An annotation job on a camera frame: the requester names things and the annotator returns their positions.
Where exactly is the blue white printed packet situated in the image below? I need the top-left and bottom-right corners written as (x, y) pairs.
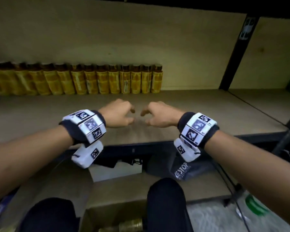
top-left (0, 194), bottom-right (15, 223)

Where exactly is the group of rearranged yellow jars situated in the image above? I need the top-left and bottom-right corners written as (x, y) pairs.
top-left (0, 61), bottom-right (164, 96)

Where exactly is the person's right forearm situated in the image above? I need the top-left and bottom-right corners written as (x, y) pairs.
top-left (204, 130), bottom-right (290, 227)

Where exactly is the cardboard box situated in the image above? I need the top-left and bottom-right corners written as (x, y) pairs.
top-left (80, 200), bottom-right (148, 232)

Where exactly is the wooden shelf with black frame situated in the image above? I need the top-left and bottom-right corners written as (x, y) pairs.
top-left (0, 0), bottom-right (290, 215)

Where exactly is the clear plastic bottle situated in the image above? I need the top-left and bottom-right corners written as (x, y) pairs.
top-left (236, 193), bottom-right (272, 221)

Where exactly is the black strap bag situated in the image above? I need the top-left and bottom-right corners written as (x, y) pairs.
top-left (121, 152), bottom-right (145, 167)

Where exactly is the person's left forearm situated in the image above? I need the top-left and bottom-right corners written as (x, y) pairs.
top-left (0, 125), bottom-right (74, 206)

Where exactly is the white box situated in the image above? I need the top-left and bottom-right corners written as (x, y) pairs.
top-left (89, 161), bottom-right (142, 183)

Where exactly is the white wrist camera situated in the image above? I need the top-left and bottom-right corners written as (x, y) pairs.
top-left (71, 141), bottom-right (104, 169)
top-left (173, 138), bottom-right (201, 163)

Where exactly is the person's left hand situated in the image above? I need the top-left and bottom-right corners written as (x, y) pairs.
top-left (98, 99), bottom-right (136, 129)

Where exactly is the black pouch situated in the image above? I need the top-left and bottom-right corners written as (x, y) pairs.
top-left (94, 154), bottom-right (119, 168)

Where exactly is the black printed bag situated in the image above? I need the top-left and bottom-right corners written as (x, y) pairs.
top-left (145, 152), bottom-right (216, 181)

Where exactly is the black marker wrist band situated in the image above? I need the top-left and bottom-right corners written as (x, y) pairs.
top-left (178, 111), bottom-right (220, 149)
top-left (59, 109), bottom-right (107, 146)

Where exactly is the person's right leg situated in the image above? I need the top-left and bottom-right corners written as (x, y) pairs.
top-left (147, 177), bottom-right (194, 232)

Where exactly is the person's right hand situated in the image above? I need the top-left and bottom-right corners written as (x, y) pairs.
top-left (140, 101), bottom-right (185, 128)

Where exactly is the black camera cable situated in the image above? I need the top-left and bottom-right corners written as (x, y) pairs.
top-left (211, 161), bottom-right (251, 232)

